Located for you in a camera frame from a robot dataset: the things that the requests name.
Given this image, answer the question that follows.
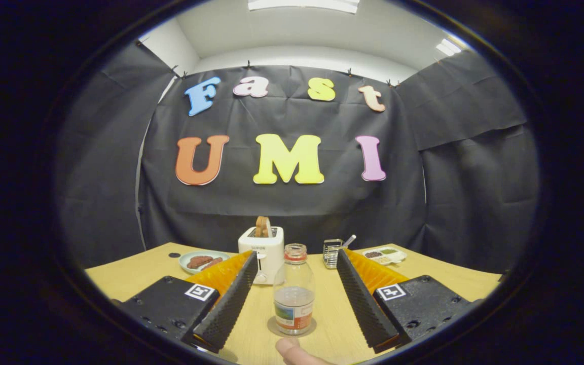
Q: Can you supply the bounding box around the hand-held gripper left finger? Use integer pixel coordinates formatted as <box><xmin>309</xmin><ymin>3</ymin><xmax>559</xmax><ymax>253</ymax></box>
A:
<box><xmin>118</xmin><ymin>249</ymin><xmax>259</xmax><ymax>353</ymax></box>

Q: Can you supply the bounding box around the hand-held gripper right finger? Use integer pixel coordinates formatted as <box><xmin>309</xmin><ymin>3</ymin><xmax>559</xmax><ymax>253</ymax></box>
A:
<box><xmin>336</xmin><ymin>247</ymin><xmax>481</xmax><ymax>354</ymax></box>

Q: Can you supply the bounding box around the round brown coaster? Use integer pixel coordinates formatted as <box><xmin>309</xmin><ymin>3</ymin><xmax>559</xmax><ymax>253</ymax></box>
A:
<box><xmin>267</xmin><ymin>315</ymin><xmax>317</xmax><ymax>338</ymax></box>

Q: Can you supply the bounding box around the clear juice bottle red collar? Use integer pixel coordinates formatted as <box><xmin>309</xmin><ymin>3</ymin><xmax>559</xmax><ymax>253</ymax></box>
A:
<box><xmin>273</xmin><ymin>243</ymin><xmax>316</xmax><ymax>336</ymax></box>

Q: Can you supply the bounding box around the wooden table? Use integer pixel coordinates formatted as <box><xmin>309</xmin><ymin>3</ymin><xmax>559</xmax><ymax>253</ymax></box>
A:
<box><xmin>85</xmin><ymin>242</ymin><xmax>503</xmax><ymax>364</ymax></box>

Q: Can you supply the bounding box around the white divided snack tray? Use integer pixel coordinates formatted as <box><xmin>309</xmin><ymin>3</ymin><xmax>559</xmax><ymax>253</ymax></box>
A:
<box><xmin>362</xmin><ymin>246</ymin><xmax>407</xmax><ymax>265</ymax></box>

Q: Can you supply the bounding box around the pale green plate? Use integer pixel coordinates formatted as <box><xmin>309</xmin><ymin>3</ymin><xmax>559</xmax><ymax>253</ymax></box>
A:
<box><xmin>178</xmin><ymin>250</ymin><xmax>231</xmax><ymax>275</ymax></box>

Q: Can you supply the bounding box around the white toaster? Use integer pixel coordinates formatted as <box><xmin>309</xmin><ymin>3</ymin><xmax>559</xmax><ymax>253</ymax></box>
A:
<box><xmin>238</xmin><ymin>226</ymin><xmax>285</xmax><ymax>285</ymax></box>

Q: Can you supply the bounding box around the small ceiling light panel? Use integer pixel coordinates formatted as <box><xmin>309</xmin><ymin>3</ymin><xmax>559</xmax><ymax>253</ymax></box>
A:
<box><xmin>435</xmin><ymin>38</ymin><xmax>462</xmax><ymax>56</ymax></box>

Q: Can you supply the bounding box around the long ceiling light panel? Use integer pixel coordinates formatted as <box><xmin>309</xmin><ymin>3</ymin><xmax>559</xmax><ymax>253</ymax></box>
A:
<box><xmin>248</xmin><ymin>0</ymin><xmax>360</xmax><ymax>14</ymax></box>

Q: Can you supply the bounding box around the small metal wire basket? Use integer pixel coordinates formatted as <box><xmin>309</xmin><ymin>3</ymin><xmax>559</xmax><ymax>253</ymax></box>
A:
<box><xmin>323</xmin><ymin>239</ymin><xmax>343</xmax><ymax>269</ymax></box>

